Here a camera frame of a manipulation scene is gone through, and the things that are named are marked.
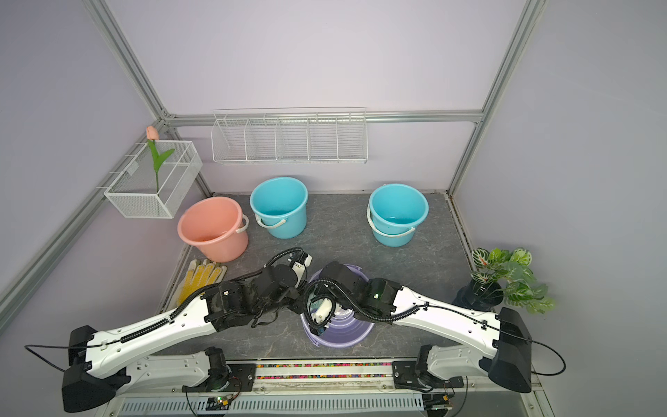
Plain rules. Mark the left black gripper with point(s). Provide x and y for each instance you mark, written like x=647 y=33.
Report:
x=294 y=296

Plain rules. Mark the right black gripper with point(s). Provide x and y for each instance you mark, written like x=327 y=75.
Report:
x=317 y=291

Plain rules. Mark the purple bucket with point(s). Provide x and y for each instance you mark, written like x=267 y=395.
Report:
x=343 y=331

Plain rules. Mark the pink plastic bucket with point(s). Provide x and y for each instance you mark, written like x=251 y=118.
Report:
x=217 y=227

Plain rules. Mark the teal bucket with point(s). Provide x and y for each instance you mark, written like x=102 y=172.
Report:
x=280 y=206
x=394 y=213

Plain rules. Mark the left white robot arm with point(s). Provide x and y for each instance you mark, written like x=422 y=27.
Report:
x=99 y=360

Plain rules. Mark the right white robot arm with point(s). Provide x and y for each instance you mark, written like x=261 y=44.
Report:
x=499 y=345

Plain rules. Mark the yellow white work glove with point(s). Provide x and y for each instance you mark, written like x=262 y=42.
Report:
x=198 y=275

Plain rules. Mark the potted green plant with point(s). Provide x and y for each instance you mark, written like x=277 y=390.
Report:
x=504 y=276

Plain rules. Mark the pink artificial tulip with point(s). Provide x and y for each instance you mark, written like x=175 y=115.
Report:
x=158 y=158

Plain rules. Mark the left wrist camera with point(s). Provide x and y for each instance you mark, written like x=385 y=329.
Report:
x=299 y=262

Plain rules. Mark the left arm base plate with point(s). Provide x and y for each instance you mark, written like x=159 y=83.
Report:
x=239 y=377

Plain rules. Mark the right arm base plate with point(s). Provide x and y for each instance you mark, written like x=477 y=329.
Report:
x=410 y=375

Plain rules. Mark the white vented cable duct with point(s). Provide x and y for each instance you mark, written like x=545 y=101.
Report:
x=291 y=405

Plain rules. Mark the white wire basket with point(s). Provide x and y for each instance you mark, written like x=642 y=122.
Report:
x=133 y=191

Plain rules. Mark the long white wire shelf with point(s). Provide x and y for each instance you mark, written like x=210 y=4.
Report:
x=290 y=135

